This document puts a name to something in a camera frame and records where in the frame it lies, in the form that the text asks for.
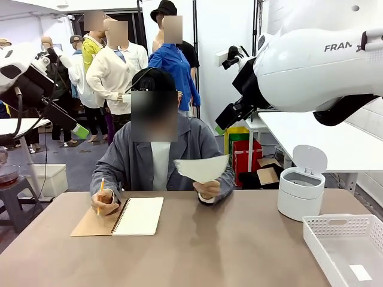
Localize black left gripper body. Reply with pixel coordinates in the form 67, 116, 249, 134
18, 66, 57, 101

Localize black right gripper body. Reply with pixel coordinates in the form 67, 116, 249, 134
232, 58, 272, 110

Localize white paper sheet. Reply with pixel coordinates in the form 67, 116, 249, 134
174, 154, 230, 184

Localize yellow pencil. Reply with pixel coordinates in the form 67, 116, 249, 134
96, 178, 105, 216

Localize person's left forearm grey sleeve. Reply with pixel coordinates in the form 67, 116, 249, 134
197, 167, 236, 206

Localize person's right forearm grey sleeve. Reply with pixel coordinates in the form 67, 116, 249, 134
89, 170, 122, 204

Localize person's left hand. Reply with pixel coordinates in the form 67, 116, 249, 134
193, 180, 221, 200

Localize person's right hand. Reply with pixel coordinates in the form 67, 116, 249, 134
91, 188, 120, 216

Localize small white side table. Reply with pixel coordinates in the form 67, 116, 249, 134
245, 118, 270, 173

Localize yellow green bag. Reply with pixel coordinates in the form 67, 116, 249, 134
224, 126, 251, 168

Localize bald mannequin dark jacket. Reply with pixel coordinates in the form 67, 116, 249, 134
41, 36, 74, 147

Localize red and yellow crates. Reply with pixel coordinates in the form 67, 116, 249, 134
232, 139, 263, 186

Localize black light stand pole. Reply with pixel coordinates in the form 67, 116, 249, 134
193, 0, 200, 120

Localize mannequin in yellow jacket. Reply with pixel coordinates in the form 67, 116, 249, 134
81, 10, 105, 75

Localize white storage crate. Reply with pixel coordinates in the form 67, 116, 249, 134
22, 163, 69, 198

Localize mannequin in black t-shirt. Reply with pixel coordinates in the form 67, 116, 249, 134
182, 40, 200, 69

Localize brown cardboard box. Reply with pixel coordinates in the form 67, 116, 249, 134
256, 158, 282, 186

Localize black bag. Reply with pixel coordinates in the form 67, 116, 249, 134
238, 172, 282, 191

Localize mannequin in cream cardigan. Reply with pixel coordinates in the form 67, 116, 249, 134
86, 19, 150, 141

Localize large white table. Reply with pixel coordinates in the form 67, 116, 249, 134
257, 110, 383, 174

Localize mannequin in blue shirt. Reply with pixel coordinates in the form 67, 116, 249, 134
148, 14, 201, 117

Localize glass bowl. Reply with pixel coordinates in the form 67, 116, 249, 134
0, 164, 21, 185

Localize person in grey jacket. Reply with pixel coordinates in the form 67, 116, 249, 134
89, 68, 236, 207

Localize black cap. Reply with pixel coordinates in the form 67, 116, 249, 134
131, 68, 177, 92

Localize grey plastic stool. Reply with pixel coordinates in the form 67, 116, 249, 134
0, 176, 44, 234

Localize white trash bin with lid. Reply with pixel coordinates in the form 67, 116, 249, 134
276, 144, 329, 222

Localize black bucket hat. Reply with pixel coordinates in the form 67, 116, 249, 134
150, 0, 178, 23

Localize spiral notebook brown cover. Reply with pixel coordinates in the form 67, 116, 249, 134
70, 196, 165, 237

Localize white perforated plastic basket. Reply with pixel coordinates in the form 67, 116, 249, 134
302, 213, 383, 287

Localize white label sticker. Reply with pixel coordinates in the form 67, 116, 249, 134
349, 264, 373, 282

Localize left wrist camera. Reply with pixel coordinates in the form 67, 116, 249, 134
35, 51, 53, 70

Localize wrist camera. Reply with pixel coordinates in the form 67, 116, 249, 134
35, 51, 53, 70
215, 44, 255, 71

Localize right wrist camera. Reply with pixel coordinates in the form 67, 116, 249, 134
215, 44, 255, 71

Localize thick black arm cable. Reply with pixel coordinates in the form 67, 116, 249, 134
0, 86, 25, 147

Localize thin black hanging cable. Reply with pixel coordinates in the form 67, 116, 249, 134
41, 55, 62, 198

